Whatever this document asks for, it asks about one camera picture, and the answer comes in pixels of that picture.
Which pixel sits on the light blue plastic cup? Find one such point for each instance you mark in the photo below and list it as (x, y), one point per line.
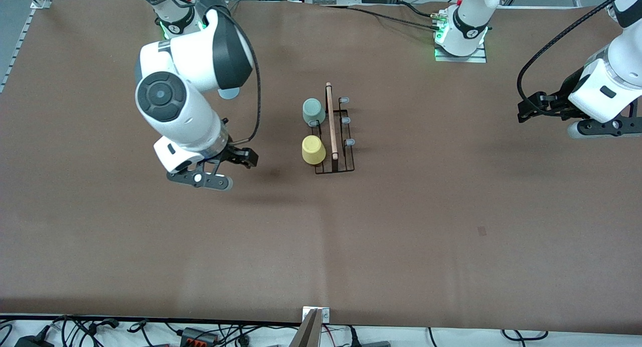
(229, 94)

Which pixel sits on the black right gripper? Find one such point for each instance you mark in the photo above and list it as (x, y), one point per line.
(234, 154)

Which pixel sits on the yellow plastic cup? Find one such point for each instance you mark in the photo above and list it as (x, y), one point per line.
(313, 150)

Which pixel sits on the mint green plastic cup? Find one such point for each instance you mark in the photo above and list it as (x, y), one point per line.
(312, 109)

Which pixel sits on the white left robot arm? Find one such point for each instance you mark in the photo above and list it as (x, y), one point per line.
(622, 61)

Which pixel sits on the grey wooden beam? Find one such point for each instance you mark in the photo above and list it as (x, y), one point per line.
(307, 334)

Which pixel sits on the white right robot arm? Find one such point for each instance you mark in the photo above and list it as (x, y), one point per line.
(175, 106)

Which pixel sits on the grey flat box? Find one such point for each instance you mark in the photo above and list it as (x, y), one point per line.
(376, 344)

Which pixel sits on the brown table cover sheet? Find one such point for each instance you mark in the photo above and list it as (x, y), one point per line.
(401, 267)

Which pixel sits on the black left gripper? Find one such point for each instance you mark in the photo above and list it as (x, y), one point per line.
(565, 97)

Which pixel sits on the small metal clamp bracket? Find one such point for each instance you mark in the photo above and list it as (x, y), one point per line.
(325, 314)

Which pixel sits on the metal corner bracket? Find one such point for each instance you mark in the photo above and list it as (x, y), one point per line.
(42, 2)

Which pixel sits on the black power adapter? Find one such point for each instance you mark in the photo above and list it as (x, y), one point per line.
(32, 342)

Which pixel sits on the black box with red parts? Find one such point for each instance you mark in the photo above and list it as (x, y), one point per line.
(193, 333)

